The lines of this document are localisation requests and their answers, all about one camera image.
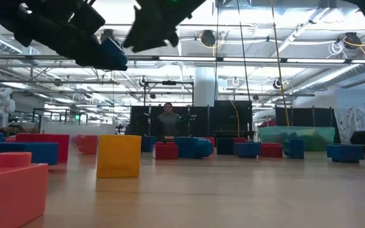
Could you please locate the white patterned cloth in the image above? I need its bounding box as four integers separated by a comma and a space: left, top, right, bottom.
333, 106, 365, 137

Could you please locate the yellow hanging cable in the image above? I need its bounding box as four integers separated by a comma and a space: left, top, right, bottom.
270, 0, 291, 127

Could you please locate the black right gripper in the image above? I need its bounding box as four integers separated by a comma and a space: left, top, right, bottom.
123, 0, 207, 53

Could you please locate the red background object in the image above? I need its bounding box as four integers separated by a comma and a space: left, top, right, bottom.
258, 118, 278, 128

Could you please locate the thin black hanging cable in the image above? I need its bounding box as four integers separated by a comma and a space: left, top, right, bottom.
213, 0, 221, 102

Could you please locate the black ceiling cable reel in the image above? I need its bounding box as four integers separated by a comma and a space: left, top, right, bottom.
343, 31, 362, 50
101, 28, 122, 48
200, 30, 217, 48

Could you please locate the white pillar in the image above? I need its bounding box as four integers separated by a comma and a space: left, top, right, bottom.
194, 66, 217, 107

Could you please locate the yellow block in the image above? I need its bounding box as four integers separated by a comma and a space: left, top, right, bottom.
96, 134, 143, 179

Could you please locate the person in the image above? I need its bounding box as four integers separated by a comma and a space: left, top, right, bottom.
156, 101, 183, 137

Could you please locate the thin yellow cable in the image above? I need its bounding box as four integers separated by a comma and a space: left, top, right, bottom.
228, 99, 241, 139

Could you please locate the white humanoid robot figure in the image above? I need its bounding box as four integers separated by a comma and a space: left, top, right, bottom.
0, 87, 16, 127

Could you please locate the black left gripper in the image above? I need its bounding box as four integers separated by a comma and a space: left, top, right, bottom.
11, 0, 108, 70

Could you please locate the tall black panel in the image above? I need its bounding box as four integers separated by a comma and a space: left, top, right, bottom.
214, 100, 253, 140

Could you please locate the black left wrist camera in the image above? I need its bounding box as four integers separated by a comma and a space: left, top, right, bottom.
69, 2, 106, 36

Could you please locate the grey beam with light strip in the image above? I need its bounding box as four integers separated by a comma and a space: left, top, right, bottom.
0, 53, 365, 66

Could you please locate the red small four-stud block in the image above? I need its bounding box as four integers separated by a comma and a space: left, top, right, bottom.
152, 141, 179, 161

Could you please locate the teal plastic bin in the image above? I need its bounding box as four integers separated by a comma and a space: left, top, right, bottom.
257, 125, 336, 153

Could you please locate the orange small block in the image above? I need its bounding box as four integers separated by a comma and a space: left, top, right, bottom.
0, 151, 49, 228

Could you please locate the black partition screen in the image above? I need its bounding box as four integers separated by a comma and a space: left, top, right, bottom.
276, 106, 335, 128
130, 105, 215, 137

